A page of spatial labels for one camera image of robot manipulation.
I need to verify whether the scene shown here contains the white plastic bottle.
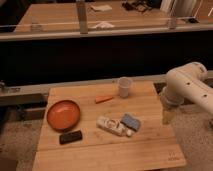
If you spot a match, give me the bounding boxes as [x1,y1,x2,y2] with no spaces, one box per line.
[96,116,133,137]

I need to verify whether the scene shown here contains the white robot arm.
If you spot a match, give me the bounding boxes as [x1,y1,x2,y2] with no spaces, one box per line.
[160,62,213,124]

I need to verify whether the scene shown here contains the orange ceramic bowl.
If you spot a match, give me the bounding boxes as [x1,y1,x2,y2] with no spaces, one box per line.
[46,100,81,131]

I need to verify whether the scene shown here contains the blue sponge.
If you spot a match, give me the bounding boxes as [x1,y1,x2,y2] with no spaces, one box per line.
[121,114,141,131]

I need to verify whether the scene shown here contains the wooden cutting board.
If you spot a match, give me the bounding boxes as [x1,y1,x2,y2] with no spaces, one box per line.
[32,81,186,171]

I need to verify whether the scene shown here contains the translucent plastic cup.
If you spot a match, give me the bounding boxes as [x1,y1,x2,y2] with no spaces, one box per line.
[118,77,132,98]

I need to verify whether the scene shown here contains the orange carrot piece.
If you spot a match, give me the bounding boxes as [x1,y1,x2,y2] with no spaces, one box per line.
[95,96,114,104]

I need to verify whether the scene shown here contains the black rectangular block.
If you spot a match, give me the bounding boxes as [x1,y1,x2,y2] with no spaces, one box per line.
[59,130,83,145]

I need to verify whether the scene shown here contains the white crumpled cloth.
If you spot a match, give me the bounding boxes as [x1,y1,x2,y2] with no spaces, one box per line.
[92,21,114,29]

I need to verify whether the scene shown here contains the dark objects on table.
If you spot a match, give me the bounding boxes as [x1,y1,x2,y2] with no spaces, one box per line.
[122,0,152,13]

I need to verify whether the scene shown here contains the wooden background table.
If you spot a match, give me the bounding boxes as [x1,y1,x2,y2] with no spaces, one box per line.
[13,0,198,34]

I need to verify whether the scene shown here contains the white paper on table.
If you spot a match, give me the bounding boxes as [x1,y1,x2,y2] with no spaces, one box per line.
[91,5,112,12]

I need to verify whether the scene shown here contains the grey metal post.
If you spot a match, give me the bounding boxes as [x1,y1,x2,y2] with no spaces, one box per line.
[76,0,88,34]

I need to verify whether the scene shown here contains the grey metal rail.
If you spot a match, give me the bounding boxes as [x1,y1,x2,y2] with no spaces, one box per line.
[0,69,213,107]

